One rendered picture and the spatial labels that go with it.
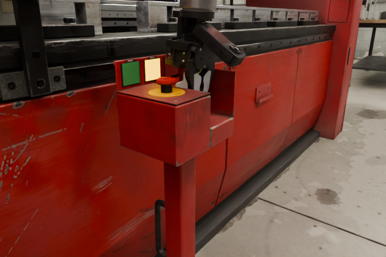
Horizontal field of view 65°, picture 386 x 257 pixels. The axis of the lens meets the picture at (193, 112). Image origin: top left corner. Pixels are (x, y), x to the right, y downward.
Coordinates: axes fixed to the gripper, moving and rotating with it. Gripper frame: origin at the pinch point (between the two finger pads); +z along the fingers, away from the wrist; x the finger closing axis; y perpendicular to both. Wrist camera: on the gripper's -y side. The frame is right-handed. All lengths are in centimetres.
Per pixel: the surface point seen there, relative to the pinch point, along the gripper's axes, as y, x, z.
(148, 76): 9.3, 6.6, -5.9
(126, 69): 9.4, 12.6, -8.2
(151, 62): 9.5, 5.3, -8.7
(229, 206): 18, -58, 70
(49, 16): 35.0, 13.9, -16.1
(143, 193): 18.5, -1.4, 33.2
